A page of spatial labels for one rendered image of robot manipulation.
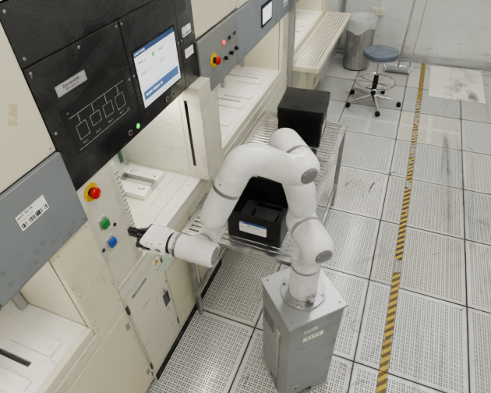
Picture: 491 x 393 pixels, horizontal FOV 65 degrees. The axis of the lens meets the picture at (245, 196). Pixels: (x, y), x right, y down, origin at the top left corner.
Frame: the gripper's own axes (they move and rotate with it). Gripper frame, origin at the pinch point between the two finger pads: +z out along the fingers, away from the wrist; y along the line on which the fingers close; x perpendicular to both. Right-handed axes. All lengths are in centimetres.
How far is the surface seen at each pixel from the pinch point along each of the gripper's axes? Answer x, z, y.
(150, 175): -30, 38, 61
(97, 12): 64, 13, 26
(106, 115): 35.0, 12.5, 16.4
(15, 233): 24.5, 11.8, -29.0
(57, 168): 31.8, 11.8, -9.2
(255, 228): -34, -28, 46
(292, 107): -19, -19, 136
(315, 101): -19, -30, 146
